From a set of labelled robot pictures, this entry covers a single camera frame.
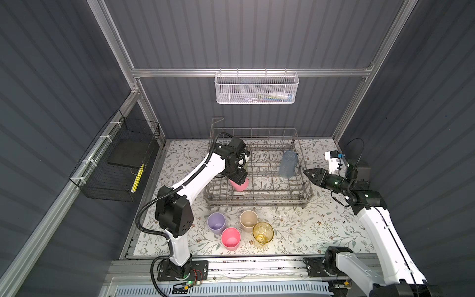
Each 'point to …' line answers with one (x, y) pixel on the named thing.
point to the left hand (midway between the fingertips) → (237, 177)
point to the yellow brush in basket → (137, 179)
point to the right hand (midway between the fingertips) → (309, 174)
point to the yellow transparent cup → (263, 232)
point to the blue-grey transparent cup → (287, 164)
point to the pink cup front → (231, 238)
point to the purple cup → (216, 222)
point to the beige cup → (248, 219)
